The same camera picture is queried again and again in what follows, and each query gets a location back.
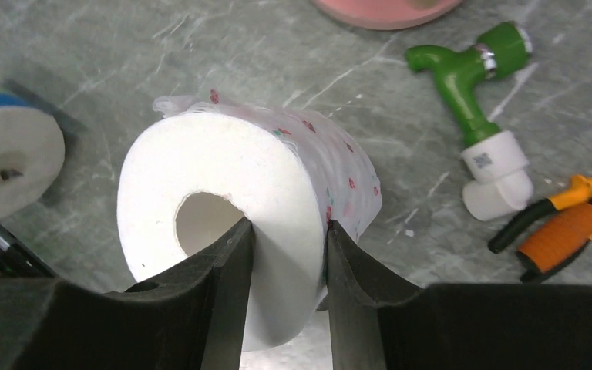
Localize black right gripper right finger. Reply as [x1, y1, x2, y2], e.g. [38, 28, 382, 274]
[326, 221, 592, 369]

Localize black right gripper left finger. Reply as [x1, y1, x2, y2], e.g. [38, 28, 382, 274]
[0, 220, 254, 369]

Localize floral paper roll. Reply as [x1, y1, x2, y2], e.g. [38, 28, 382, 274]
[116, 91, 382, 351]

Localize pink three-tier shelf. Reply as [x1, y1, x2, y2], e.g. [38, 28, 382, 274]
[312, 0, 463, 30]

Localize white pipe elbow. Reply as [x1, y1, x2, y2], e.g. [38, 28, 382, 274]
[461, 130, 534, 221]

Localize orange black pliers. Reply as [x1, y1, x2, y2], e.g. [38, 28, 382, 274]
[487, 174, 592, 284]

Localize green pipe fitting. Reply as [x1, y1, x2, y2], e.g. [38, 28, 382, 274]
[404, 21, 533, 148]

